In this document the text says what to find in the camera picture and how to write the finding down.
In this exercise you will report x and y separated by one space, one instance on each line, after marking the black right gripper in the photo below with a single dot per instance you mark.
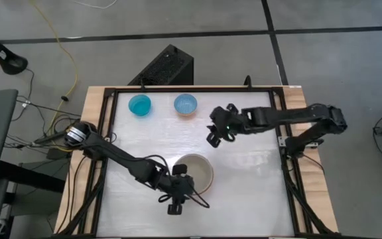
225 123

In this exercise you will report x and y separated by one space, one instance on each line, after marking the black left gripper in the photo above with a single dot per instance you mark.
180 188

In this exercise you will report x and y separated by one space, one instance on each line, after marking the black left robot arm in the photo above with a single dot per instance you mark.
121 156

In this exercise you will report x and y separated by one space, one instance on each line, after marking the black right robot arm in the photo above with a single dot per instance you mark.
277 117

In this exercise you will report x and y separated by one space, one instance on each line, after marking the large white bowl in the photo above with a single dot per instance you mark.
199 171

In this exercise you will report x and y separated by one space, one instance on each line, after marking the light blue orange-rimmed bowl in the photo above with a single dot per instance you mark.
185 104

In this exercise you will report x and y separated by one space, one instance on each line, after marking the black perforated box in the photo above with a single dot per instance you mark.
166 66

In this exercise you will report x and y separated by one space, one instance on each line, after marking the clear teal plastic bowl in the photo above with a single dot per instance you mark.
139 105

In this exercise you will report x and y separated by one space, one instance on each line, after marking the black furniture beam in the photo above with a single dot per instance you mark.
32 177

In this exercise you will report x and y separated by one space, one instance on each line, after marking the black stand leg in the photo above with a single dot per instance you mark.
12 63

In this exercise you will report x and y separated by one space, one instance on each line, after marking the black metal table frame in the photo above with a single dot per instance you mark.
194 89

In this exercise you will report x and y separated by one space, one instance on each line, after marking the black frame clamp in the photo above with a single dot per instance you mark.
248 81

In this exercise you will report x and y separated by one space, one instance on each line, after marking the silver metal bracket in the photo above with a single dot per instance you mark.
282 140

